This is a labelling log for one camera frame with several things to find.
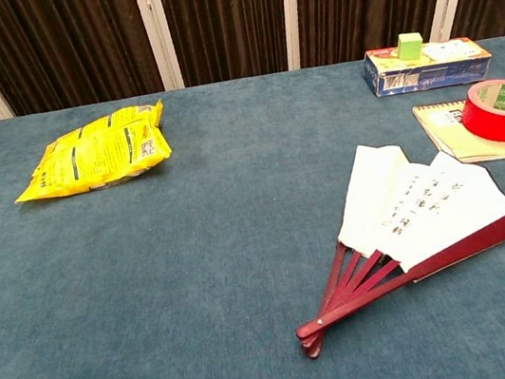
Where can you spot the red ribbed paper folding fan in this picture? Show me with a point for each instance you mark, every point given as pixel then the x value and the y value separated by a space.
pixel 405 213

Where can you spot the yellow snack bag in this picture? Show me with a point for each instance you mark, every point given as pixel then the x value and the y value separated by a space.
pixel 97 151

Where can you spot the spiral notebook beige cover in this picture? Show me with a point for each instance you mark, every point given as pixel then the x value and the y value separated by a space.
pixel 445 130

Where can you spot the green cube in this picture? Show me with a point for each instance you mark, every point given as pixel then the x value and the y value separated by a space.
pixel 410 48

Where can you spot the blue cardboard box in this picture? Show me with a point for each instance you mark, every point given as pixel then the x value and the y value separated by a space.
pixel 431 74

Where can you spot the red tape roll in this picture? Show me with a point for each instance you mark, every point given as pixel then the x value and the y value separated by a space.
pixel 496 122

